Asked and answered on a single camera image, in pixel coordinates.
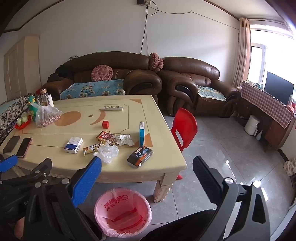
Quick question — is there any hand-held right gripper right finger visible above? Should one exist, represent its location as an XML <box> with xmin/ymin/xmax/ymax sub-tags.
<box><xmin>193</xmin><ymin>156</ymin><xmax>271</xmax><ymax>241</ymax></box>

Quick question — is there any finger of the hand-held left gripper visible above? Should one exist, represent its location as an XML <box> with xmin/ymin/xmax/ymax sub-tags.
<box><xmin>0</xmin><ymin>158</ymin><xmax>53</xmax><ymax>189</ymax></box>
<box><xmin>0</xmin><ymin>155</ymin><xmax>18</xmax><ymax>173</ymax></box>

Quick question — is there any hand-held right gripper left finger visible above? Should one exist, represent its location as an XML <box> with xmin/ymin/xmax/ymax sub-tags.
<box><xmin>23</xmin><ymin>156</ymin><xmax>107</xmax><ymax>241</ymax></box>

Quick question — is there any brown snack wrapper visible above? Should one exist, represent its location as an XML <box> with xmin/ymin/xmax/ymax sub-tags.
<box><xmin>83</xmin><ymin>143</ymin><xmax>104</xmax><ymax>156</ymax></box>

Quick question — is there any clear plastic bag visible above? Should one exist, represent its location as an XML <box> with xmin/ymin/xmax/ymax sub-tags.
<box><xmin>93</xmin><ymin>142</ymin><xmax>119</xmax><ymax>164</ymax></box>

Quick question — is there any white and blue box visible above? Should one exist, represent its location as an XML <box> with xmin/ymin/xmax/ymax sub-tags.
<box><xmin>64</xmin><ymin>137</ymin><xmax>83</xmax><ymax>154</ymax></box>

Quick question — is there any pink-lined trash bin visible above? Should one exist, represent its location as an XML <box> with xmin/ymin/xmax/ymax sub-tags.
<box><xmin>94</xmin><ymin>188</ymin><xmax>152</xmax><ymax>240</ymax></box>

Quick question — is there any white tissue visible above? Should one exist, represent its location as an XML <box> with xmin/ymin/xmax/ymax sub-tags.
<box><xmin>115</xmin><ymin>134</ymin><xmax>135</xmax><ymax>147</ymax></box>

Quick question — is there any black and orange box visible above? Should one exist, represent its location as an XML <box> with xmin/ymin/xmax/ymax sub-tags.
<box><xmin>127</xmin><ymin>146</ymin><xmax>153</xmax><ymax>168</ymax></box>

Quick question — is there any tall blue box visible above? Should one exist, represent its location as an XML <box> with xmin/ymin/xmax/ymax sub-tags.
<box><xmin>139</xmin><ymin>122</ymin><xmax>145</xmax><ymax>151</ymax></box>

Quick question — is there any black phone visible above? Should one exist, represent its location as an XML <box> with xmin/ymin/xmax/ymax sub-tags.
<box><xmin>3</xmin><ymin>136</ymin><xmax>21</xmax><ymax>154</ymax></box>

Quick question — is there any pink-edged phone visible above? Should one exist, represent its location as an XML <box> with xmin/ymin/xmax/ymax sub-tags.
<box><xmin>16</xmin><ymin>137</ymin><xmax>33</xmax><ymax>158</ymax></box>

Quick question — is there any red tray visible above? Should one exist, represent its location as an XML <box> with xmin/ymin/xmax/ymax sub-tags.
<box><xmin>15</xmin><ymin>115</ymin><xmax>31</xmax><ymax>129</ymax></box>

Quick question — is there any red and yellow snack box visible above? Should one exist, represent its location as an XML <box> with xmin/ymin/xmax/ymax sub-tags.
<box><xmin>96</xmin><ymin>131</ymin><xmax>119</xmax><ymax>146</ymax></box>

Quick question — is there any plastic bag of peanuts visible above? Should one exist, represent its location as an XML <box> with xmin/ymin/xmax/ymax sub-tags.
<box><xmin>30</xmin><ymin>102</ymin><xmax>63</xmax><ymax>128</ymax></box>

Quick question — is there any black and white patterned cloth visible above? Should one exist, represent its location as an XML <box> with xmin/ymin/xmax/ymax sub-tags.
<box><xmin>0</xmin><ymin>94</ymin><xmax>31</xmax><ymax>142</ymax></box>

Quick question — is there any red plastic chair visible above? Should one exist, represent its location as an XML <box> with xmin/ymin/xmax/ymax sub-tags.
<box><xmin>171</xmin><ymin>108</ymin><xmax>198</xmax><ymax>181</ymax></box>

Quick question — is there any green bottle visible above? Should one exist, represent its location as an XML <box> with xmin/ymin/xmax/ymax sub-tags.
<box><xmin>27</xmin><ymin>95</ymin><xmax>37</xmax><ymax>122</ymax></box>

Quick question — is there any white round appliance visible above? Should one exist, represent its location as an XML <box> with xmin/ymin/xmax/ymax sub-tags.
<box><xmin>244</xmin><ymin>115</ymin><xmax>259</xmax><ymax>136</ymax></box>

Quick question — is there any glass jar with copper lid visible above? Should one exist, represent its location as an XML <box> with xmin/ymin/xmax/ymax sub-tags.
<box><xmin>40</xmin><ymin>88</ymin><xmax>50</xmax><ymax>106</ymax></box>

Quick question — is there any white remote control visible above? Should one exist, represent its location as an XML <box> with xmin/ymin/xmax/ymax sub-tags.
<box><xmin>99</xmin><ymin>105</ymin><xmax>124</xmax><ymax>111</ymax></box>

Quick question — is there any brown wooden cabinet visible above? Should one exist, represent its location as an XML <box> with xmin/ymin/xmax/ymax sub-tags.
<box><xmin>236</xmin><ymin>93</ymin><xmax>294</xmax><ymax>152</ymax></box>

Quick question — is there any teal seat cloth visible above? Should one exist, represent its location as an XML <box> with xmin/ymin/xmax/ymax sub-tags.
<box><xmin>196</xmin><ymin>86</ymin><xmax>226</xmax><ymax>102</ymax></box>

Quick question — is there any beige wooden table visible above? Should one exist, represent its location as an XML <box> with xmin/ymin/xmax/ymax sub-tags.
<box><xmin>0</xmin><ymin>95</ymin><xmax>187</xmax><ymax>204</ymax></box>

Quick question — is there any pale pink cloth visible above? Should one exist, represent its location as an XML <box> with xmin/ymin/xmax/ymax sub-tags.
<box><xmin>283</xmin><ymin>158</ymin><xmax>296</xmax><ymax>176</ymax></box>

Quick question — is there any blue floral blanket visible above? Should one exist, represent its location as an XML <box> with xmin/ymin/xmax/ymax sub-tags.
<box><xmin>60</xmin><ymin>79</ymin><xmax>125</xmax><ymax>100</ymax></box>

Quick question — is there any dark clothing pile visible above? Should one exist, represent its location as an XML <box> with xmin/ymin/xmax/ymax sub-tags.
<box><xmin>47</xmin><ymin>65</ymin><xmax>74</xmax><ymax>82</ymax></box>

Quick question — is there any red checkered cloth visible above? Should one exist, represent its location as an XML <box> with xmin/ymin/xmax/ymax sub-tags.
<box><xmin>240</xmin><ymin>81</ymin><xmax>295</xmax><ymax>129</ymax></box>

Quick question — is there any beige door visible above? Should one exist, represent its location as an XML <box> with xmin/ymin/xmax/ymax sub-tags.
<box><xmin>3</xmin><ymin>35</ymin><xmax>41</xmax><ymax>101</ymax></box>

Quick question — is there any brown leather armchair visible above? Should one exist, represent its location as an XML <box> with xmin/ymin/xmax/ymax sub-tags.
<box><xmin>158</xmin><ymin>57</ymin><xmax>240</xmax><ymax>117</ymax></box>

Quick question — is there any large pink round cushion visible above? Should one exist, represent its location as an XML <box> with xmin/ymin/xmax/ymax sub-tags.
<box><xmin>91</xmin><ymin>65</ymin><xmax>114</xmax><ymax>81</ymax></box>

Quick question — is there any black monitor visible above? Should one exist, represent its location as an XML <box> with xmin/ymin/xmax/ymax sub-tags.
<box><xmin>264</xmin><ymin>71</ymin><xmax>295</xmax><ymax>102</ymax></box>

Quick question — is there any brown leather sofa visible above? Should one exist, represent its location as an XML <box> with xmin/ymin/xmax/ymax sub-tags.
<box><xmin>47</xmin><ymin>51</ymin><xmax>163</xmax><ymax>102</ymax></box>

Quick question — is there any beige curtain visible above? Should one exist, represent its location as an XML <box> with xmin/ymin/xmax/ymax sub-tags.
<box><xmin>232</xmin><ymin>17</ymin><xmax>251</xmax><ymax>88</ymax></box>

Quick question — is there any window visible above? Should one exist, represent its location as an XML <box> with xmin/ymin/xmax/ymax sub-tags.
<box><xmin>248</xmin><ymin>23</ymin><xmax>296</xmax><ymax>93</ymax></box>

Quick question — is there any black wall cable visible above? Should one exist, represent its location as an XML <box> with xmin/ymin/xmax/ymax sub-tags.
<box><xmin>140</xmin><ymin>3</ymin><xmax>159</xmax><ymax>55</ymax></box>

